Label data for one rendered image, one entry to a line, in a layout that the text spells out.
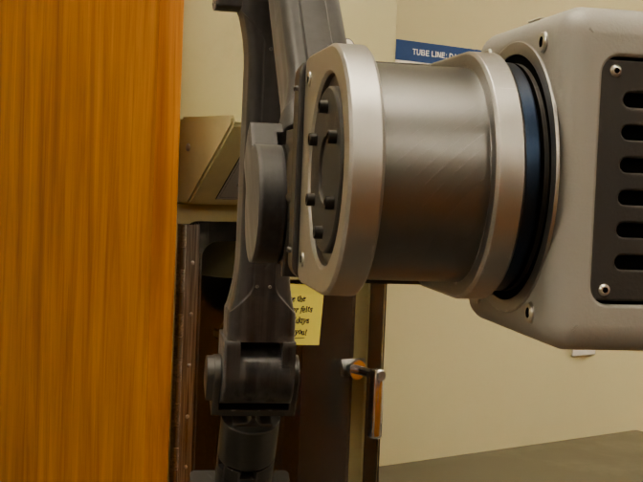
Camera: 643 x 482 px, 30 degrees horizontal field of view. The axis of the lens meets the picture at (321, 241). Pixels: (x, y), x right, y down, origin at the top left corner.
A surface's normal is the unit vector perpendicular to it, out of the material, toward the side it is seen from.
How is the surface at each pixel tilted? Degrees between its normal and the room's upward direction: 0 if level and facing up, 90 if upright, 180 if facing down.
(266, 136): 44
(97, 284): 90
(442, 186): 95
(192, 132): 90
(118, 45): 90
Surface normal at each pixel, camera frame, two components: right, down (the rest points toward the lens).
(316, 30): 0.15, -0.68
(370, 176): 0.17, 0.10
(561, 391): 0.59, 0.07
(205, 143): -0.81, 0.00
